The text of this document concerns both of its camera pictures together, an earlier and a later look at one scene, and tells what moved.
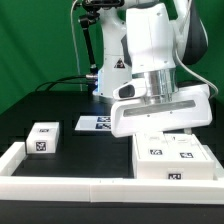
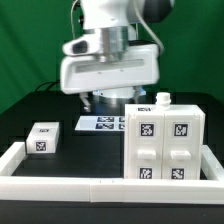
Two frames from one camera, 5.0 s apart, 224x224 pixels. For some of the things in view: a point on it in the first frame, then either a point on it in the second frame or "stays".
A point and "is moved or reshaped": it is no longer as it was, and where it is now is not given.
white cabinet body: x=170 y=156 is moved or reshaped
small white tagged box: x=43 y=138 stays
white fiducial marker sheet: x=94 y=123 stays
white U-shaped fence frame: x=106 y=189 stays
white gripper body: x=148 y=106 → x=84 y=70
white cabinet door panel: x=185 y=147 is moved or reshaped
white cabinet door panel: x=153 y=146 is moved or reshaped
